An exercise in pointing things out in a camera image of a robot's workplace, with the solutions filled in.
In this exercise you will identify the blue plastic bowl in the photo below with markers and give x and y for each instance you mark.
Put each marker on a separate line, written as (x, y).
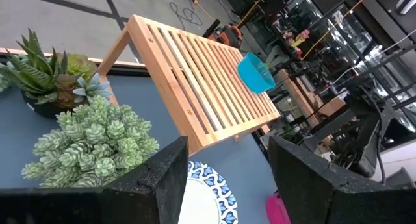
(254, 76)

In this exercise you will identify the pink plastic bowl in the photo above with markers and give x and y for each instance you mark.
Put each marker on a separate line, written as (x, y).
(276, 211)

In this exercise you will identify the orange shop vacuum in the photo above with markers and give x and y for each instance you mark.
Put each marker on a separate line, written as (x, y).
(227, 35)

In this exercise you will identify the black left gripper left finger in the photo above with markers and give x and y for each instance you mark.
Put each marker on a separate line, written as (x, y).
(143, 198)

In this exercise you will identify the mixed succulents in dark pot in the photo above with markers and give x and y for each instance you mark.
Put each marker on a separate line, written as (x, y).
(35, 74)

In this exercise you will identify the blue patterned white plate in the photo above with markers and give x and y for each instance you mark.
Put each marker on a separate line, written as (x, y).
(201, 201)

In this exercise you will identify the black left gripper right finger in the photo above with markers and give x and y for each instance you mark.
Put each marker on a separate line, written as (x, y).
(325, 198)

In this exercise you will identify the pale green potted succulent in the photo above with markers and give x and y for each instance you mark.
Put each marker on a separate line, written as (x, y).
(94, 143)

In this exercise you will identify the wooden slatted shelf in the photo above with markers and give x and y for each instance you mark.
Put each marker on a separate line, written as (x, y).
(195, 81)

